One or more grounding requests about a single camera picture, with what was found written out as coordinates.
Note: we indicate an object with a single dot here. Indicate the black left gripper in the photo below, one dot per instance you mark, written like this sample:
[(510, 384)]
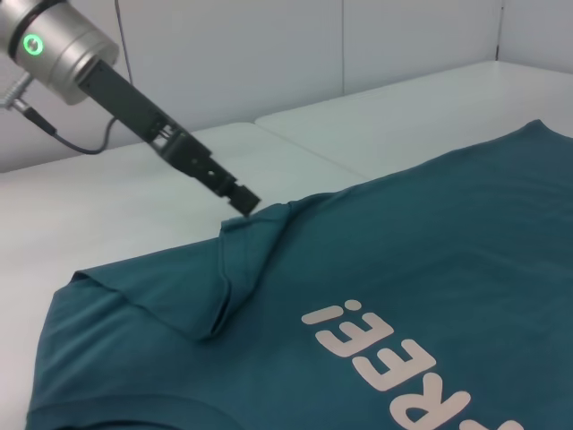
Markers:
[(130, 105)]

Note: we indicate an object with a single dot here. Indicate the teal shirt with FREE print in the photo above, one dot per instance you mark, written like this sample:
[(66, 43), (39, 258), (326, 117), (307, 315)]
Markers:
[(403, 269)]

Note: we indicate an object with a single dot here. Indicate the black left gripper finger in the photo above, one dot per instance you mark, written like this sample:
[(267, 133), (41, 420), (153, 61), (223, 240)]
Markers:
[(244, 200)]

